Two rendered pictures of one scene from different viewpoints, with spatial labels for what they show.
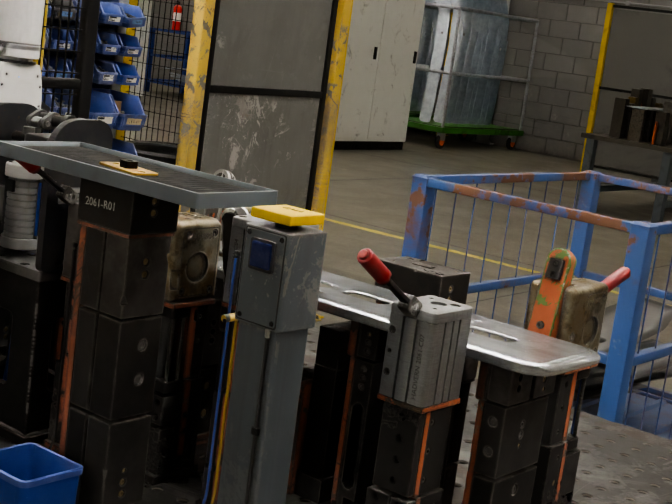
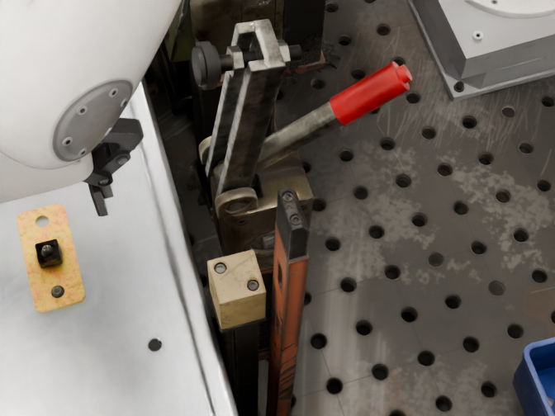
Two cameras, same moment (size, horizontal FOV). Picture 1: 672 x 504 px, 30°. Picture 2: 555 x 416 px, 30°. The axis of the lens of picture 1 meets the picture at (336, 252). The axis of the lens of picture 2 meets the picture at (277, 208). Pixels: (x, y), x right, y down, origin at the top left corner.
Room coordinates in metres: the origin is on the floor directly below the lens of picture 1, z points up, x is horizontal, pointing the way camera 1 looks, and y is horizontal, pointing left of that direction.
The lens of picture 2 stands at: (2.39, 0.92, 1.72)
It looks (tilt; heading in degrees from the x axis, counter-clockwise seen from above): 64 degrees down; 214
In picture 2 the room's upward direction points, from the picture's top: 3 degrees clockwise
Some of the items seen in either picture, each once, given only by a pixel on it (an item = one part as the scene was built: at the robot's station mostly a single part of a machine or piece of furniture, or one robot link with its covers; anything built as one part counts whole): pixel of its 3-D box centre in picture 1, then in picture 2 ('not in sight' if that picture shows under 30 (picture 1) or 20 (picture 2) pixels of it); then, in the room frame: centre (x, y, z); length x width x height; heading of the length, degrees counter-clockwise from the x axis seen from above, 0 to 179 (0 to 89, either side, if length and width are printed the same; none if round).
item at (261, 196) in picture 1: (132, 171); not in sight; (1.54, 0.27, 1.16); 0.37 x 0.14 x 0.02; 53
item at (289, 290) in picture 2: not in sight; (282, 347); (2.17, 0.79, 0.95); 0.03 x 0.01 x 0.50; 53
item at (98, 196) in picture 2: not in sight; (110, 172); (2.18, 0.65, 1.10); 0.03 x 0.03 x 0.07; 52
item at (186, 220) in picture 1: (174, 346); not in sight; (1.73, 0.21, 0.89); 0.13 x 0.11 x 0.38; 143
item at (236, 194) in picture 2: not in sight; (236, 201); (2.13, 0.72, 1.06); 0.03 x 0.01 x 0.03; 143
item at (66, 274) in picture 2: not in sight; (49, 254); (2.23, 0.62, 1.01); 0.08 x 0.04 x 0.01; 53
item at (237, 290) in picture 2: not in sight; (239, 358); (2.18, 0.75, 0.88); 0.04 x 0.04 x 0.36; 53
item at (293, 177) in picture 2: not in sight; (259, 267); (2.10, 0.71, 0.88); 0.07 x 0.06 x 0.35; 143
